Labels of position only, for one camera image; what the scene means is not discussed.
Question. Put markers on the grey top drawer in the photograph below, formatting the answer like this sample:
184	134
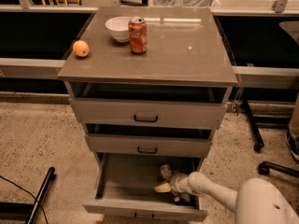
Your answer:
148	113

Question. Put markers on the clear plastic water bottle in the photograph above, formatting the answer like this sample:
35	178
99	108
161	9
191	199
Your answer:
167	173

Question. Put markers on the red soda can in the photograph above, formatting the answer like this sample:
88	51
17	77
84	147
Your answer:
137	28

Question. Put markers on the grey middle drawer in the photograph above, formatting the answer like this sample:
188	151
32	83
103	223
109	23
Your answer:
146	140

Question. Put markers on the grey bottom drawer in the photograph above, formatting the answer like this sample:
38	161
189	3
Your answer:
125	187

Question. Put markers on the grey drawer cabinet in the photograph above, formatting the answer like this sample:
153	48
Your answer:
185	61

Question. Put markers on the grey metal railing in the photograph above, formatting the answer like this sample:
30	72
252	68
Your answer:
248	76

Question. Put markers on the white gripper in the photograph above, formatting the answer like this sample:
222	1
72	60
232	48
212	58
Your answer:
176	183

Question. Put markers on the black and white sneaker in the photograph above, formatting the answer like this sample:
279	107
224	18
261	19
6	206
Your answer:
293	146

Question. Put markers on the orange fruit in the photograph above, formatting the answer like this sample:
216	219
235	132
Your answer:
81	48

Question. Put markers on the grey drawer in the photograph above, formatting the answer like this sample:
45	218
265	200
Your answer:
125	187
146	140
148	113

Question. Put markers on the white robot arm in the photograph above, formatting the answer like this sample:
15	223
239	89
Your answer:
256	202

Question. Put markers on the black office chair base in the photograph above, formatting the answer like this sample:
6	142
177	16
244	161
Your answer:
268	128

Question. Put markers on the white ceramic bowl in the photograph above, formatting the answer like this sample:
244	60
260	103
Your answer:
118	28

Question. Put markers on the black stand leg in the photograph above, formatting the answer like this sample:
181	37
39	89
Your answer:
27	212

